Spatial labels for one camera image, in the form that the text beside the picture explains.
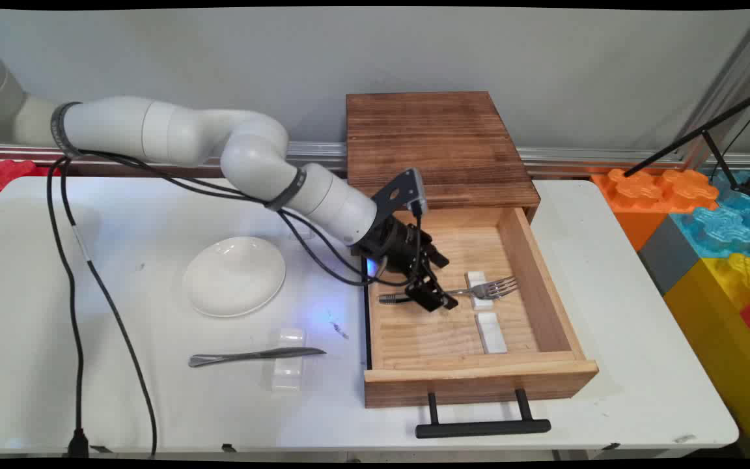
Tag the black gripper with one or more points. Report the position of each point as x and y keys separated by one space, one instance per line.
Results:
x=393 y=242

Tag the steel serrated table knife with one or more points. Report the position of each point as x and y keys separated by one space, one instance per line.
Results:
x=251 y=355

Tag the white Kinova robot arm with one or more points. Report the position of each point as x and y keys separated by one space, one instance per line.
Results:
x=173 y=130

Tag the small white ceramic cutlery rest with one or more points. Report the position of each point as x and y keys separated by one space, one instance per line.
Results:
x=477 y=280
x=491 y=333

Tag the steel fork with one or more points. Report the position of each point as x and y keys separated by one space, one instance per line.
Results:
x=499 y=287

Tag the light wooden drawer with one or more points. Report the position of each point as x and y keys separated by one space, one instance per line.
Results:
x=472 y=381

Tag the wooden cabinet top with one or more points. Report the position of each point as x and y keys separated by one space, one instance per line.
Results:
x=433 y=140

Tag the large white ceramic cutlery rest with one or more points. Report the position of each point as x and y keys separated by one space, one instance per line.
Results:
x=288 y=374

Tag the white ceramic plate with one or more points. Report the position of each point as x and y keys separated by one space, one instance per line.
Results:
x=235 y=277

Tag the orange foam block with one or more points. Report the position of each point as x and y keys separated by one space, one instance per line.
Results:
x=642 y=195

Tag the grey foam block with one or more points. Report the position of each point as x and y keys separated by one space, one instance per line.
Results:
x=668 y=257

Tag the yellow foam block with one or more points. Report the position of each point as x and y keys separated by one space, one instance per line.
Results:
x=713 y=339

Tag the black tripod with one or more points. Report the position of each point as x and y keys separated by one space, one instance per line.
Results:
x=694 y=135

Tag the blue foam block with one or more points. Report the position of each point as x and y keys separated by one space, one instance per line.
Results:
x=726 y=225

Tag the red foam block with knobs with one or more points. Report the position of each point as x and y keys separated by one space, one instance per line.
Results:
x=7 y=174

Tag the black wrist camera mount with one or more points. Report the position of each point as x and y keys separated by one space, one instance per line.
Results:
x=398 y=192

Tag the aluminium rail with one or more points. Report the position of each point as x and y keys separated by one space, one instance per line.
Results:
x=577 y=156

